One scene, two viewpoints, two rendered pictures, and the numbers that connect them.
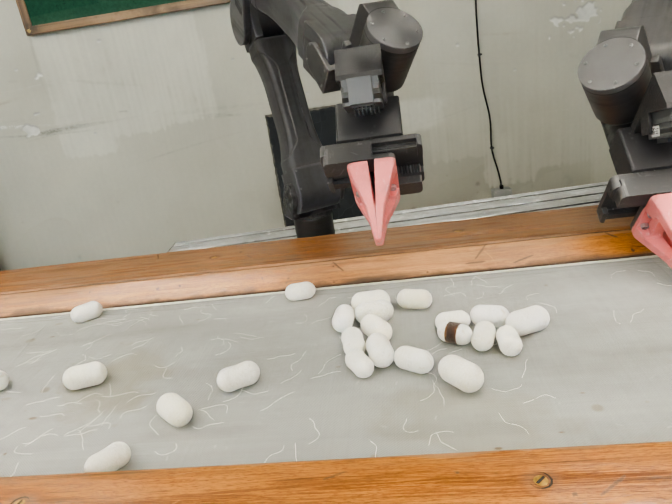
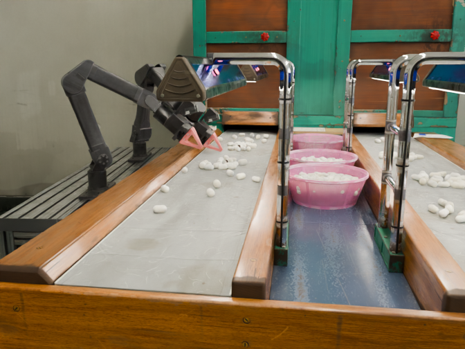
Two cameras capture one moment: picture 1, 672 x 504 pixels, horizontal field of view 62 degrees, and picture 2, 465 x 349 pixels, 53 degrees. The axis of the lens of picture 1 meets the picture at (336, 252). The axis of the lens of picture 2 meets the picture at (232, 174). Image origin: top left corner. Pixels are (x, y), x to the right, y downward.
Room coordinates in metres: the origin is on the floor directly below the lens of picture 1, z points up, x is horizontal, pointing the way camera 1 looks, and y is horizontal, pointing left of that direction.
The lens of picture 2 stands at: (0.41, 1.58, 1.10)
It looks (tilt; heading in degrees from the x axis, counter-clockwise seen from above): 13 degrees down; 269
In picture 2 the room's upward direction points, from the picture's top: straight up
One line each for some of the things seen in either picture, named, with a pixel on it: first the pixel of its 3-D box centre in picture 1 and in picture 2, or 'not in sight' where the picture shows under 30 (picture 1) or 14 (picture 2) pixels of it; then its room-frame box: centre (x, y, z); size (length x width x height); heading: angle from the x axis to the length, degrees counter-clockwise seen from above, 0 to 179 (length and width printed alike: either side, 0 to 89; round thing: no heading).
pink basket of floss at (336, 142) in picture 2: not in sight; (316, 147); (0.00, -0.55, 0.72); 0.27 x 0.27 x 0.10
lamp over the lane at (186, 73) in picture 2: not in sight; (214, 75); (0.44, 0.53, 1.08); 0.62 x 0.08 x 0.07; 81
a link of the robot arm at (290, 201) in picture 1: (313, 196); (98, 161); (0.86, 0.02, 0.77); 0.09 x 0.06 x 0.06; 112
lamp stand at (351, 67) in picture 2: not in sight; (367, 113); (-0.18, -0.35, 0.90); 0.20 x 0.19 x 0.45; 81
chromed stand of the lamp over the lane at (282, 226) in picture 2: not in sight; (249, 154); (0.36, 0.55, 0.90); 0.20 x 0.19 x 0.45; 81
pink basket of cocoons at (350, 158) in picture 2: not in sight; (320, 167); (0.06, -0.12, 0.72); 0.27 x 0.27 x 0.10
